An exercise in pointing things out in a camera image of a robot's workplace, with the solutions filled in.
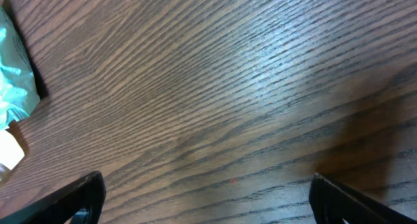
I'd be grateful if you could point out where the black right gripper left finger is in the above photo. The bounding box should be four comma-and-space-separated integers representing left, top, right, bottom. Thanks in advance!
1, 171, 106, 224

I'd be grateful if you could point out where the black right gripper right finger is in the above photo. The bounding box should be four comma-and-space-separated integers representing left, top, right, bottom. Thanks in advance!
309, 173, 416, 224

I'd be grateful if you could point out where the beige brown snack pouch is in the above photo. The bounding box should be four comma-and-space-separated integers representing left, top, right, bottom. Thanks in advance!
0, 130, 25, 185

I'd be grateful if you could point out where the teal wet wipes pack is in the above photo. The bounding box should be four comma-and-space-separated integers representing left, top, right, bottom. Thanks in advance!
1, 8, 40, 130

